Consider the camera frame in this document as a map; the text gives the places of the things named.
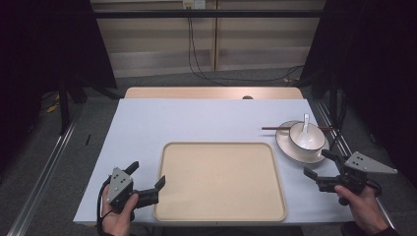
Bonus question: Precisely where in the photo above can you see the white ceramic spoon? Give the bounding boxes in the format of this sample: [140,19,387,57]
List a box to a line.
[296,113,312,149]

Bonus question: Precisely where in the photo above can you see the person's right hand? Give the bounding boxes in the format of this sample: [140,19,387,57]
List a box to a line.
[333,184,390,236]

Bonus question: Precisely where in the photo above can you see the black cables on wall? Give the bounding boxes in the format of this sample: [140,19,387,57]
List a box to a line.
[186,7,307,87]

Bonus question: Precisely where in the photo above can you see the wooden table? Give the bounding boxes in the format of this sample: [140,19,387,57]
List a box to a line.
[124,86,305,100]

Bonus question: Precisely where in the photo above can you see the beige plastic tray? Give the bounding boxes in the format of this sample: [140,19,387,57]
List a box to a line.
[152,141,288,223]

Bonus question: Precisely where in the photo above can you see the black metal stand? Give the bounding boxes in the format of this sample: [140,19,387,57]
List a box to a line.
[58,76,72,136]
[328,71,339,130]

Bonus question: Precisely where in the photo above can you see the pale blue table mat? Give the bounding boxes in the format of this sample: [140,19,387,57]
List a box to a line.
[73,97,356,228]

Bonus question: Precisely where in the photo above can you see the white plate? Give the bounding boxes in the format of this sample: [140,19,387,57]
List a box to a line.
[274,120,330,165]

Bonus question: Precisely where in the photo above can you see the white bowl with dark rim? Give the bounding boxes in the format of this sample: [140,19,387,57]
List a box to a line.
[288,121,327,153]

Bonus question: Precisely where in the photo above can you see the black curtain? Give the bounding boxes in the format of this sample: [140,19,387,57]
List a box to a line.
[298,0,417,188]
[0,0,118,99]

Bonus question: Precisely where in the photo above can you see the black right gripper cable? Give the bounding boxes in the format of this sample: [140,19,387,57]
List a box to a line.
[366,179,384,199]

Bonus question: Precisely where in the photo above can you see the dark brown chopstick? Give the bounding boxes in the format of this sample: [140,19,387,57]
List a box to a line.
[262,127,333,132]
[261,126,332,131]

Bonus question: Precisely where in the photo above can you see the metal floor rail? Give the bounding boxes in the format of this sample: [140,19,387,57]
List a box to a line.
[315,100,396,230]
[6,109,85,236]

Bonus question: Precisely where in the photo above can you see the wall power outlet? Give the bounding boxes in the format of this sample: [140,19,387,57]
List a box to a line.
[182,0,208,10]

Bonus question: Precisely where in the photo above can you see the black horizontal metal bar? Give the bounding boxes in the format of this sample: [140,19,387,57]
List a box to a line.
[92,9,326,20]

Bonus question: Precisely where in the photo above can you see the person's left hand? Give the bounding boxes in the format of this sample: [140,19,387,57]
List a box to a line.
[100,184,141,236]

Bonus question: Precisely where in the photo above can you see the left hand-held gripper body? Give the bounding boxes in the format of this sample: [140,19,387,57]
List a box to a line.
[106,166,160,213]

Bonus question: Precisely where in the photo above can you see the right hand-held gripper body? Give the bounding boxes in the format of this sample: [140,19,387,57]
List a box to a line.
[316,150,398,198]

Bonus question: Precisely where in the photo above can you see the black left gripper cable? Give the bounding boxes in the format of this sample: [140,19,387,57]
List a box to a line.
[95,175,114,236]

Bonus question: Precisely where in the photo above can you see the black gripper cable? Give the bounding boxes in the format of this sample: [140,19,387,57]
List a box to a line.
[95,175,114,236]
[366,179,384,199]

